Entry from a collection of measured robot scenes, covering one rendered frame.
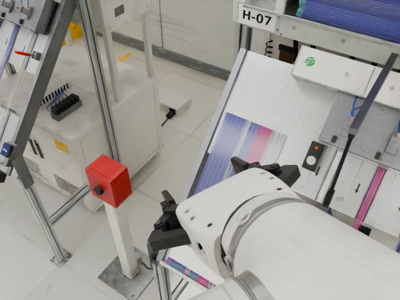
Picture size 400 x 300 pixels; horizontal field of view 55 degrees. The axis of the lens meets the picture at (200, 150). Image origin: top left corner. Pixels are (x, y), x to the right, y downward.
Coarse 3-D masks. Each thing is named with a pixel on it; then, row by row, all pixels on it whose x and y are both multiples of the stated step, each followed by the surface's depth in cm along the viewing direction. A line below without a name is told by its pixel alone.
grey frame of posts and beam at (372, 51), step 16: (240, 0) 107; (240, 32) 117; (288, 32) 104; (304, 32) 102; (320, 32) 99; (336, 32) 97; (336, 48) 99; (352, 48) 97; (368, 48) 95; (384, 48) 93; (384, 64) 95; (160, 272) 131; (160, 288) 140
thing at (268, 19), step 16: (256, 0) 105; (272, 0) 105; (288, 0) 99; (240, 16) 109; (256, 16) 107; (272, 16) 104; (288, 16) 98; (272, 32) 107; (352, 32) 91; (320, 208) 144; (176, 288) 158
